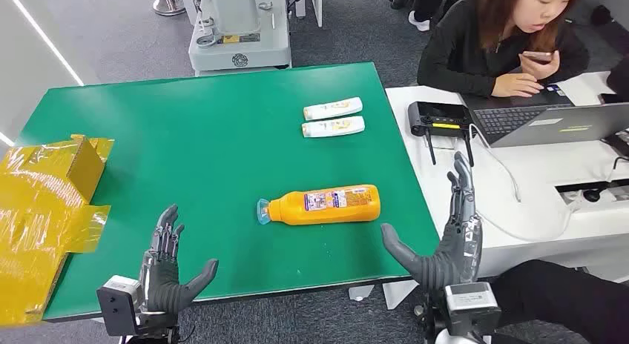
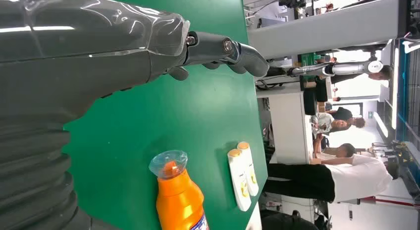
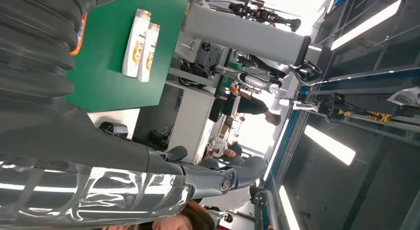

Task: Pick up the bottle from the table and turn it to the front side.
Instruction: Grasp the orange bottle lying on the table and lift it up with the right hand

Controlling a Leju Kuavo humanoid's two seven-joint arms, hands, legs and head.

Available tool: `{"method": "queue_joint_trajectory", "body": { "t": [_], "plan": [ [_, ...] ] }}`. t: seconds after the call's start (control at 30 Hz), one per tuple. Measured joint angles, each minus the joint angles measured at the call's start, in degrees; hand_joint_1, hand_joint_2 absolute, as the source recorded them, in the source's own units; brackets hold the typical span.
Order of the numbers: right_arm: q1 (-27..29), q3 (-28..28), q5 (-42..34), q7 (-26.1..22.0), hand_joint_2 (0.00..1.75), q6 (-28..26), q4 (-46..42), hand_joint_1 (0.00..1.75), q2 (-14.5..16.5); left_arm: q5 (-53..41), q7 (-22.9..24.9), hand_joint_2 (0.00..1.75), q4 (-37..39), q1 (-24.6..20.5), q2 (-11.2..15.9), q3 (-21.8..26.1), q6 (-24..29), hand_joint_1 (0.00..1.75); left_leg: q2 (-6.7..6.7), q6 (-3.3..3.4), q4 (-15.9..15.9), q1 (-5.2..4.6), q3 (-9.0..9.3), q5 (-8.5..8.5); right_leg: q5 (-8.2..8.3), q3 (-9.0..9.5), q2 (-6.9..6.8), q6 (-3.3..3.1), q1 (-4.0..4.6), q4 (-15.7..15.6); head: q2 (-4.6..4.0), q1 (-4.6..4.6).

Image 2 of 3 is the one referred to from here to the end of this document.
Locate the grey pillar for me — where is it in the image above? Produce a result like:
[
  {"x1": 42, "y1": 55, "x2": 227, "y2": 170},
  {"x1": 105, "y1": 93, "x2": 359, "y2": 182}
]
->
[{"x1": 247, "y1": 0, "x2": 412, "y2": 60}]

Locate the white shampoo bottle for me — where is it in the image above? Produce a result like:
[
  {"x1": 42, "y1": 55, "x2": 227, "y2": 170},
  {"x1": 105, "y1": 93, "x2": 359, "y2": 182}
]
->
[
  {"x1": 237, "y1": 141, "x2": 260, "y2": 197},
  {"x1": 227, "y1": 148, "x2": 252, "y2": 212}
]

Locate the red bar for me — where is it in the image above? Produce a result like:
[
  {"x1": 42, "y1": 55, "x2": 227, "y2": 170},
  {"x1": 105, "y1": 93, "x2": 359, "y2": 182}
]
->
[{"x1": 359, "y1": 196, "x2": 420, "y2": 209}]

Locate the white cabinet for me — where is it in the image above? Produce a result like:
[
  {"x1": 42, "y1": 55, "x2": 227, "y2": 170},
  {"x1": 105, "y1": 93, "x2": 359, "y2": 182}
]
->
[{"x1": 256, "y1": 90, "x2": 312, "y2": 166}]

